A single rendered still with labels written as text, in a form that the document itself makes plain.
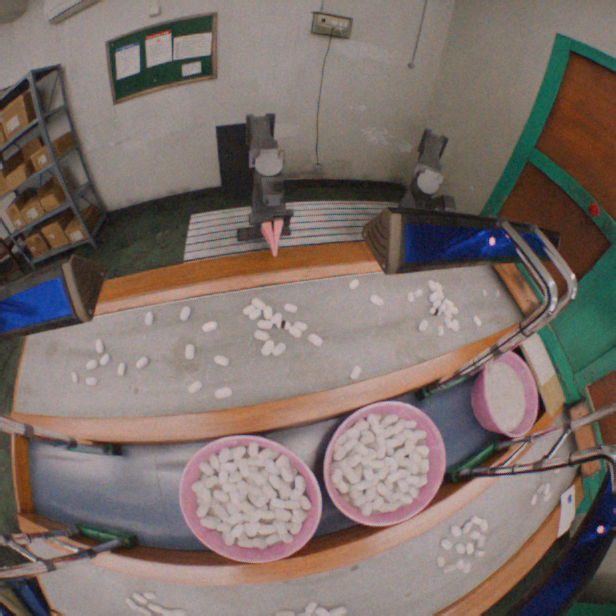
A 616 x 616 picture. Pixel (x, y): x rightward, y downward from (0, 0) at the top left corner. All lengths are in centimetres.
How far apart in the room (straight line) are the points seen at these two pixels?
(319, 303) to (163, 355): 41
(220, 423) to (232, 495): 15
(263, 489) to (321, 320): 40
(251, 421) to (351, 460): 21
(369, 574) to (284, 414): 41
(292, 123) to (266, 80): 49
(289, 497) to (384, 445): 22
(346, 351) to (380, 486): 31
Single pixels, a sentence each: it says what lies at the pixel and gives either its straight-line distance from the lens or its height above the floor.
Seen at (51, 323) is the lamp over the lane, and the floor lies 106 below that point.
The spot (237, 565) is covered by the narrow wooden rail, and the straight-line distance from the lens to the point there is 55.
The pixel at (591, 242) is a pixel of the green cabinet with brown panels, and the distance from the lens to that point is 96.
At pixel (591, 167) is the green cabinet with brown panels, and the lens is 99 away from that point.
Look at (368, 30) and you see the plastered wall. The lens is 258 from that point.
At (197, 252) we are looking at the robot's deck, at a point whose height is 67.
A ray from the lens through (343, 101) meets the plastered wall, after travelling 250.
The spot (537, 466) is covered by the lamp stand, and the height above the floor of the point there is 96.
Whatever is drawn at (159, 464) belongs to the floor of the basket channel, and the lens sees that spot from 64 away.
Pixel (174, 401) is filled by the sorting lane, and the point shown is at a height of 74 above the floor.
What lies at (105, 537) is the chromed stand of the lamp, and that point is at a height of 71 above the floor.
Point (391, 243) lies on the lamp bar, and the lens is 27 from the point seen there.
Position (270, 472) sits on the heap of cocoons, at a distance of 50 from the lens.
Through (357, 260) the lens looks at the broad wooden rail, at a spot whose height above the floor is 76.
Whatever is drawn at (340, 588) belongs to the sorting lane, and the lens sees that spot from 61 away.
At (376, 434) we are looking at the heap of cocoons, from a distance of 54.
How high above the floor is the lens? 124
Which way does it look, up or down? 56 degrees down
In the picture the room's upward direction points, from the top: 10 degrees clockwise
